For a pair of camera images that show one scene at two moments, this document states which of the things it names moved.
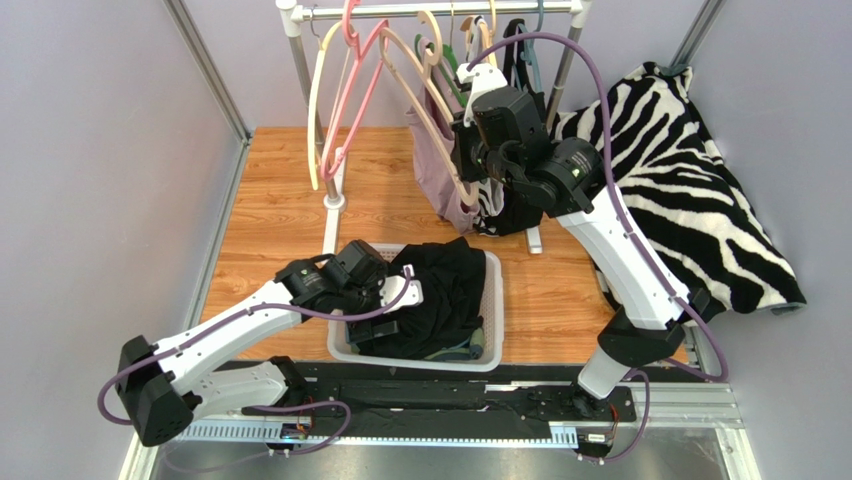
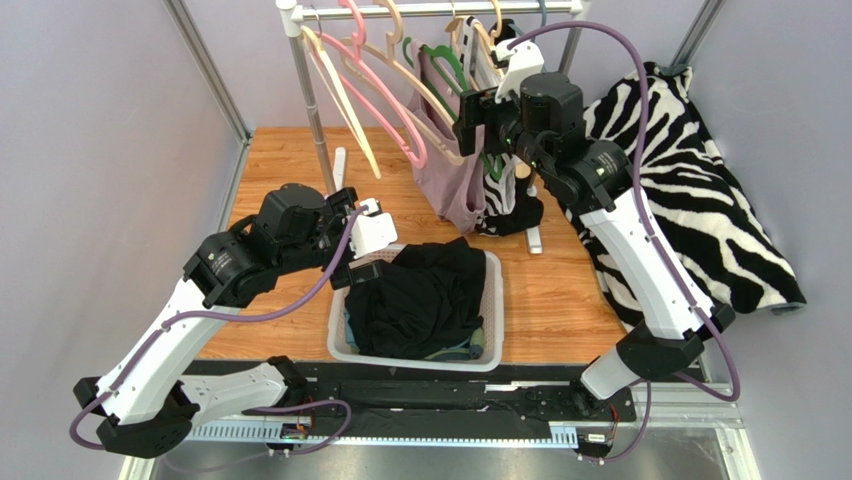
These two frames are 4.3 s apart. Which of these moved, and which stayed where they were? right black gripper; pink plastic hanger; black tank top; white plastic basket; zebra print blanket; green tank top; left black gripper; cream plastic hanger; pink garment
Moved: left black gripper; cream plastic hanger; pink garment; pink plastic hanger; right black gripper
Stayed: black tank top; white plastic basket; zebra print blanket; green tank top
